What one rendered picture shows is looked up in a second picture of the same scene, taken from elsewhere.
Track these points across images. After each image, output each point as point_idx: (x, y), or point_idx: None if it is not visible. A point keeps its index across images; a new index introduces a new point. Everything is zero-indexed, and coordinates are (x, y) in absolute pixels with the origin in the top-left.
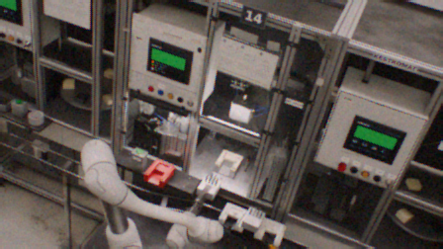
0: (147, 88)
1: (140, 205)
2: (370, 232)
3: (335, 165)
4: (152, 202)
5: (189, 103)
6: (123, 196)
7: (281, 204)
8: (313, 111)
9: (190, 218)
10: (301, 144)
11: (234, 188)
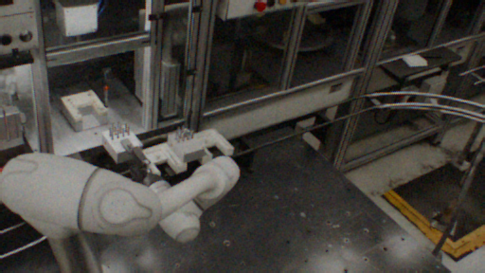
0: None
1: (162, 203)
2: (289, 72)
3: (250, 9)
4: (26, 237)
5: (26, 36)
6: (159, 202)
7: (193, 107)
8: None
9: (208, 173)
10: (203, 7)
11: None
